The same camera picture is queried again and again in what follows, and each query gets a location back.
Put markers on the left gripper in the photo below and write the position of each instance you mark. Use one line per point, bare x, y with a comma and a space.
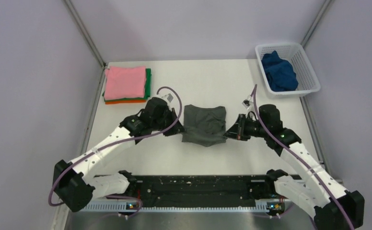
172, 114

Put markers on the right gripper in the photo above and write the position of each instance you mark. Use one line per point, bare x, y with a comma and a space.
234, 132

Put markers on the dark grey t-shirt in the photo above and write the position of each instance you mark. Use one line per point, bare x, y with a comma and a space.
204, 126

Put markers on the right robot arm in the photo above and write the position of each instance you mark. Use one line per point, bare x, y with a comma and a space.
330, 205

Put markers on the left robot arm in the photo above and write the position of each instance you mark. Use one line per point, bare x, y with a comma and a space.
79, 181

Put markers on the green folded t-shirt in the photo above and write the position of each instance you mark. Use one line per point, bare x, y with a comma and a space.
147, 87

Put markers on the pink folded t-shirt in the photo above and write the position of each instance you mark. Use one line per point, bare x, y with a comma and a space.
125, 82

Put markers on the blue t-shirt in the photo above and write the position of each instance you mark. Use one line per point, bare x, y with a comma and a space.
279, 73

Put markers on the orange folded t-shirt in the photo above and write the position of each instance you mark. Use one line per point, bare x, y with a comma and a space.
131, 101

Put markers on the white plastic basket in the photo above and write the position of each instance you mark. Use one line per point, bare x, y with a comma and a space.
295, 54

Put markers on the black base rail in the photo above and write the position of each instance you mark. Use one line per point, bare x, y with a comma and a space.
202, 191

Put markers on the grey cable duct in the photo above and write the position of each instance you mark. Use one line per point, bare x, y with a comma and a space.
122, 206

